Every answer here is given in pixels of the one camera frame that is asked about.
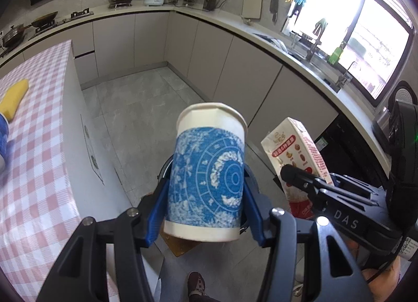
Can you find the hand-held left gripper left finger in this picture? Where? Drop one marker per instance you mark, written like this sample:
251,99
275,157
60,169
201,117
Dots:
156,205

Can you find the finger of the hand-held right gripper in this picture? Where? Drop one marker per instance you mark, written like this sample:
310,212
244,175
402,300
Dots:
356,189
300,179

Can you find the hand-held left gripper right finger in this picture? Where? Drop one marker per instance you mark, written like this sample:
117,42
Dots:
254,212

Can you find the white and red drink carton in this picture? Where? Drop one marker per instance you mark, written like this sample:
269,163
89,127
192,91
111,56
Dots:
294,148

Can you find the blue patterned paper cup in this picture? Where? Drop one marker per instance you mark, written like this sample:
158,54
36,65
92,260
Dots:
205,174

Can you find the person's right hand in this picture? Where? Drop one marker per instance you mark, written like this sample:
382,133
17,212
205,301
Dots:
387,285

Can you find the black built-in dishwasher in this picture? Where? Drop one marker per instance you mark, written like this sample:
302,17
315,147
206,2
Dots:
352,152

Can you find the dark red shoe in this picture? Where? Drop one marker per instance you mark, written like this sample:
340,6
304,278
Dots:
196,284

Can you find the kitchen sink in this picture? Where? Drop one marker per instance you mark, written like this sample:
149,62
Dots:
316,68

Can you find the green dish soap bottle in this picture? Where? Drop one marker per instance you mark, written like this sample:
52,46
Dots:
336,54

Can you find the dark kitchen faucet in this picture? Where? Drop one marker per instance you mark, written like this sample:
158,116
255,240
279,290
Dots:
312,47

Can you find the kitchen window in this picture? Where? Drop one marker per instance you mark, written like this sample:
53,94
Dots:
369,28

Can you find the dish drainer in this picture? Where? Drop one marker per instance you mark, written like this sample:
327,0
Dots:
271,41

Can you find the blue and white container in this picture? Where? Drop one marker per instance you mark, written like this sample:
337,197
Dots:
3,139

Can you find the grey kitchen counter cabinets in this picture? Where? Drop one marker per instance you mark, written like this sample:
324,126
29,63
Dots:
114,37

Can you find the black cleaver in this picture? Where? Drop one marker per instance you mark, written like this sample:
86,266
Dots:
274,8

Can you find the yellow sponge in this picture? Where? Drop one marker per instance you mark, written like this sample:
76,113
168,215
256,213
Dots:
13,99

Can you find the grey cutting board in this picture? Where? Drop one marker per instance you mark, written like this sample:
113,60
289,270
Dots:
252,5

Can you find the black chopstick holder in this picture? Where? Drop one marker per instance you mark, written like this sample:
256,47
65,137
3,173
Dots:
210,3

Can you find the black gas stove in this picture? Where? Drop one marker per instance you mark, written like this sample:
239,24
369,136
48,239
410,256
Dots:
80,15

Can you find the black wok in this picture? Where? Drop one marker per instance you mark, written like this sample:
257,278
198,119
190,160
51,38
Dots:
45,18

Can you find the grey pot with lid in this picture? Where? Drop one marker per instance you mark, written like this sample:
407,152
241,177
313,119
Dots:
13,34

